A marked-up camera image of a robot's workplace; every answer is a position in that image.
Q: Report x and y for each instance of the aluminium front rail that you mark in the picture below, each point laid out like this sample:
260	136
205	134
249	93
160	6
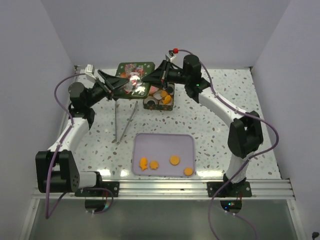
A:
184	189

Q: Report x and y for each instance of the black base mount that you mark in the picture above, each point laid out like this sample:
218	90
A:
100	189
232	190

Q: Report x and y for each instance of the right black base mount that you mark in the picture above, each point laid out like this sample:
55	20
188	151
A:
232	190

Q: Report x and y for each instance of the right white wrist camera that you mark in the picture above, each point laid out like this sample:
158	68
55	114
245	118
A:
171	54

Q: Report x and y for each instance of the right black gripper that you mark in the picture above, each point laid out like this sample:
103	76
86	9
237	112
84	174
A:
160	75

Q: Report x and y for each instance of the orange flower cookie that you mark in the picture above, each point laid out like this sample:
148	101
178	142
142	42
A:
154	165

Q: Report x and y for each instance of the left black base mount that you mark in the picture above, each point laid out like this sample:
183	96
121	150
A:
100	189

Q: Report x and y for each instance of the orange fish cookie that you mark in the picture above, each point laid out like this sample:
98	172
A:
166	100
143	163

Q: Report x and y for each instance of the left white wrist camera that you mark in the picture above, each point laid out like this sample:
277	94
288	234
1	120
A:
90	71

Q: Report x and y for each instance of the lilac plastic tray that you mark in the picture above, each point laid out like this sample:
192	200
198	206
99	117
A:
160	147

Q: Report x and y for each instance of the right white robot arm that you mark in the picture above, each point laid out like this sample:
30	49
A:
245	131

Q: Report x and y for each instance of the white paper cup bottom-left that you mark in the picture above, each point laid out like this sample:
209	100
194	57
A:
150	97

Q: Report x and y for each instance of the orange plain round cookie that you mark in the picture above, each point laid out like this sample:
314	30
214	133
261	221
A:
188	171

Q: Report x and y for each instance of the orange dotted round cookie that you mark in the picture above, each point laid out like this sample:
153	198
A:
174	160

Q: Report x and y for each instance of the metal tongs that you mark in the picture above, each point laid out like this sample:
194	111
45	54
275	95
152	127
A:
120	132

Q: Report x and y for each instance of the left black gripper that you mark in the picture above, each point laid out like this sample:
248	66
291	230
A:
111	88

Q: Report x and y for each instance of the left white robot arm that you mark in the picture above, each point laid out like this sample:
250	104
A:
56	168

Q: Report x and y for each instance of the white paper cup centre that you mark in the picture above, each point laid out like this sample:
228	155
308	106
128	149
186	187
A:
157	95

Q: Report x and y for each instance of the gold tin lid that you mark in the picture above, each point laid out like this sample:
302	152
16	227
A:
136	88

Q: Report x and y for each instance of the green cookie tin box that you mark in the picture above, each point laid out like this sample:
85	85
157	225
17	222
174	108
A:
160	106

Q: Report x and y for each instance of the black sandwich cookie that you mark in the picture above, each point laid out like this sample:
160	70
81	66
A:
170	90
151	102

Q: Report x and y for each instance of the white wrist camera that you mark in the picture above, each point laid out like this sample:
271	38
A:
171	54
90	71

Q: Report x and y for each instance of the pink round cookie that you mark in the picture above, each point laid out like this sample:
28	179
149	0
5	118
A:
152	89

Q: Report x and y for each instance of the orange swirl cookie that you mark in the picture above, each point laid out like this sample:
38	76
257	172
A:
164	94

